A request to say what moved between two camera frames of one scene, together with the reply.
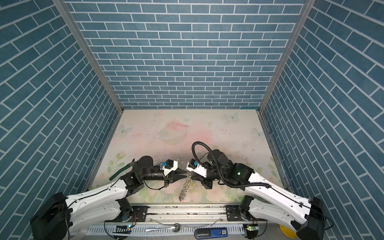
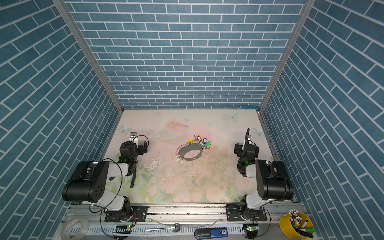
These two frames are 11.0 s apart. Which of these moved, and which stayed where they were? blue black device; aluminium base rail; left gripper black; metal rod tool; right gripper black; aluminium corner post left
Moved: right gripper black; left gripper black
Stayed: aluminium corner post left; blue black device; aluminium base rail; metal rod tool
